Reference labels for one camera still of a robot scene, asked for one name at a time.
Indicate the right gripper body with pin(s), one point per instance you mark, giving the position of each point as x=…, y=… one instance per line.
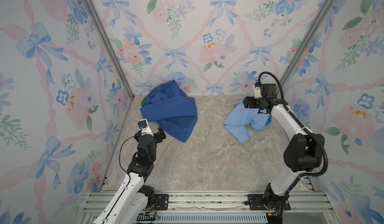
x=252, y=104

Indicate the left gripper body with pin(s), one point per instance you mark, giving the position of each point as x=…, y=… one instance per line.
x=156, y=139

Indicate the light blue cloth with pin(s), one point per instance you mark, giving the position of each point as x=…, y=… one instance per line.
x=237, y=121

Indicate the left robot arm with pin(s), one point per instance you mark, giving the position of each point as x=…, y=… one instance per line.
x=133, y=196

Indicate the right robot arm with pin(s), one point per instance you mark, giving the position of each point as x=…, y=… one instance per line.
x=302, y=155

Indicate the dark blue cloth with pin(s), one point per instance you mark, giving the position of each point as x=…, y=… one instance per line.
x=170, y=107

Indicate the green cloth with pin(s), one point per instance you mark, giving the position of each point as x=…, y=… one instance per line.
x=144, y=102

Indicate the right corner aluminium profile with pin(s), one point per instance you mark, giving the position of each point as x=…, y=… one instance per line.
x=320, y=17

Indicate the corner aluminium profile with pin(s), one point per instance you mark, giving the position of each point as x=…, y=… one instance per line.
x=94, y=16
x=320, y=17

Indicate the left corner aluminium profile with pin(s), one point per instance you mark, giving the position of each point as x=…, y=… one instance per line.
x=94, y=16

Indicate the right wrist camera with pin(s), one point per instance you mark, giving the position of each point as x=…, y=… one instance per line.
x=265, y=91

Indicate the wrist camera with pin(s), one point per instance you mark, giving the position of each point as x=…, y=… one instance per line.
x=144, y=127
x=265, y=91

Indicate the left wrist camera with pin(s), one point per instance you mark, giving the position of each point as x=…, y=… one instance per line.
x=144, y=127

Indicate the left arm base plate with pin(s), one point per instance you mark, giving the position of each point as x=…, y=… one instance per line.
x=159, y=202

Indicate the aluminium mounting rail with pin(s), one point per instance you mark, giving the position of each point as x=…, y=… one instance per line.
x=221, y=207

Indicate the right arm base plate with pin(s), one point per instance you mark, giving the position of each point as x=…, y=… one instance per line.
x=262, y=203

